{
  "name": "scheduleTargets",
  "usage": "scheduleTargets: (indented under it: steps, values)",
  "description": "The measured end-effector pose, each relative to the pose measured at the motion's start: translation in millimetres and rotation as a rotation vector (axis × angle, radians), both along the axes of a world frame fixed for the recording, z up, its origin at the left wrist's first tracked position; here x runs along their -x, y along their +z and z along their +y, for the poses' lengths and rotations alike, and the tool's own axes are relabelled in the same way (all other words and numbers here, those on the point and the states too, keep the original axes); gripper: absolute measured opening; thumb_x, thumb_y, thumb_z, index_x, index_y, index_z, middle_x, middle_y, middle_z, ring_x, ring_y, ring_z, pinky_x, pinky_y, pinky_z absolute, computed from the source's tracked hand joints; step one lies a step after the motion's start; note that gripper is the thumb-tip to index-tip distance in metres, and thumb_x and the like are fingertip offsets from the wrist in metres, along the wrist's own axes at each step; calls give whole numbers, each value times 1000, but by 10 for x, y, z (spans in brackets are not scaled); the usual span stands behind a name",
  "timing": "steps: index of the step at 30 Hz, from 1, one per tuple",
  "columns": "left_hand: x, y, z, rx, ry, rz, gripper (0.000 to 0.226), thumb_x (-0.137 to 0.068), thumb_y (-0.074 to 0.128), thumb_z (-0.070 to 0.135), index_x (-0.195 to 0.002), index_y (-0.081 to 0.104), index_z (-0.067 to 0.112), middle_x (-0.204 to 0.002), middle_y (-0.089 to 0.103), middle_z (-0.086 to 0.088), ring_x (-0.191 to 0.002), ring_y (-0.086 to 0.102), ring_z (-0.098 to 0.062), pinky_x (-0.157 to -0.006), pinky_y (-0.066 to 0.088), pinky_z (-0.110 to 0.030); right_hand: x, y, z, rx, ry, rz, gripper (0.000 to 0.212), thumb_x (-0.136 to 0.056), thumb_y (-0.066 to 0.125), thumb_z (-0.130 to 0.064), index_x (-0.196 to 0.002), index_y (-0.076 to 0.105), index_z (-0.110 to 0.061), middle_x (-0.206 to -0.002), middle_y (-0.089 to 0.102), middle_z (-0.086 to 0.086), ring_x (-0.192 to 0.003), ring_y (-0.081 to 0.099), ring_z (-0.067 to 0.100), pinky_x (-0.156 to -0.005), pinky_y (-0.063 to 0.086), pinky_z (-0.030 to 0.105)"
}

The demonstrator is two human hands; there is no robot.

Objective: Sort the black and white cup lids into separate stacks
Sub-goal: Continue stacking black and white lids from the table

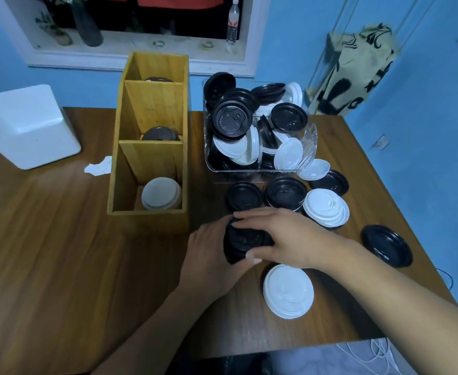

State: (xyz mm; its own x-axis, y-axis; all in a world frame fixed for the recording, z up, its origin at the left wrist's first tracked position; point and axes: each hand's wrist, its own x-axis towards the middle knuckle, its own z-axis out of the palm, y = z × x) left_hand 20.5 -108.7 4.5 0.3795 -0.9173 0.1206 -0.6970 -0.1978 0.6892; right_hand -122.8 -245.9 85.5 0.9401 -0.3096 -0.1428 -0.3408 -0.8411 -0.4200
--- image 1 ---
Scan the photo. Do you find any person's left hand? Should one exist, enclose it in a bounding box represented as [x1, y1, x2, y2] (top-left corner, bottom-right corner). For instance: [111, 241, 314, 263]
[177, 214, 263, 304]

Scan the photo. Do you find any person's right hand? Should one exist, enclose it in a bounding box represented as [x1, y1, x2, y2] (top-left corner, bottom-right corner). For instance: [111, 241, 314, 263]
[233, 208, 362, 271]

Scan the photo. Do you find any white domed cup lid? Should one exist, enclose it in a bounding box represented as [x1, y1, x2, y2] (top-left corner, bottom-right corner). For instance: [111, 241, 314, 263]
[262, 264, 315, 320]

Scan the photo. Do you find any wooden three-compartment organizer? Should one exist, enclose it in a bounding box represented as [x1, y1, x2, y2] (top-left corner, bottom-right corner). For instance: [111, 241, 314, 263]
[106, 52, 190, 233]

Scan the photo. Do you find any pile of black and white cup lids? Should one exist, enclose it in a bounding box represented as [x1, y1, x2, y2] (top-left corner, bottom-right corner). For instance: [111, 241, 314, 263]
[202, 72, 414, 269]

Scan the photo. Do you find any person's right forearm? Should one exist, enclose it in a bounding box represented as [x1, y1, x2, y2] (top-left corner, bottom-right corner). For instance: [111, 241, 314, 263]
[330, 240, 458, 375]

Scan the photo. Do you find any person's left forearm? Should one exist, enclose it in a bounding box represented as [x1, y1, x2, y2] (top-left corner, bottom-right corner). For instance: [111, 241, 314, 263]
[90, 284, 222, 375]

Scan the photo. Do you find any white foam box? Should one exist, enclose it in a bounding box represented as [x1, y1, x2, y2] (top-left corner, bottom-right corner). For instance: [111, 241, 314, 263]
[0, 84, 82, 170]

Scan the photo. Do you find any clear plastic container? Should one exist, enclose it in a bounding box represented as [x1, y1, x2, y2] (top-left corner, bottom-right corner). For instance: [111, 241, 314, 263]
[202, 80, 318, 174]

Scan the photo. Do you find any crumpled white tissue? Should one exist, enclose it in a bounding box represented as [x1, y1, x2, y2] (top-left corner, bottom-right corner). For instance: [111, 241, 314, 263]
[83, 156, 113, 177]

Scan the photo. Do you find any cream tote bag black print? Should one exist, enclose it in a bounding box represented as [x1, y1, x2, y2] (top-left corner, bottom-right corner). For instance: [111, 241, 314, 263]
[306, 23, 400, 116]

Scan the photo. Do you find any clear plastic water bottle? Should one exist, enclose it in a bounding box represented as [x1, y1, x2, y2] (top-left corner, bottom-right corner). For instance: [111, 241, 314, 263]
[225, 0, 240, 45]

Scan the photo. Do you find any dark glass vase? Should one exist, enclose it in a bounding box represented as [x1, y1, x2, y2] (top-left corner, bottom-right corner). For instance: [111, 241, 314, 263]
[71, 0, 104, 47]

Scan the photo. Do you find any small potted plant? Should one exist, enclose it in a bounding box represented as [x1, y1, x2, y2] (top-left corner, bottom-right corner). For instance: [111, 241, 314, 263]
[35, 9, 73, 46]

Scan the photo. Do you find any white cable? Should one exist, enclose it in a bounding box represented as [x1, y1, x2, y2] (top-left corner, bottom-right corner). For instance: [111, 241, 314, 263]
[336, 337, 401, 375]

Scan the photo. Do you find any hanging rope shelf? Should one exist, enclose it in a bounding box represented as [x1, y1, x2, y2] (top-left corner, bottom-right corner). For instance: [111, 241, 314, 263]
[305, 0, 439, 102]

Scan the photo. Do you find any white window frame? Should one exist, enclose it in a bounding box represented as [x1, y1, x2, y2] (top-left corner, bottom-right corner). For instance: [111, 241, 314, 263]
[0, 0, 272, 78]

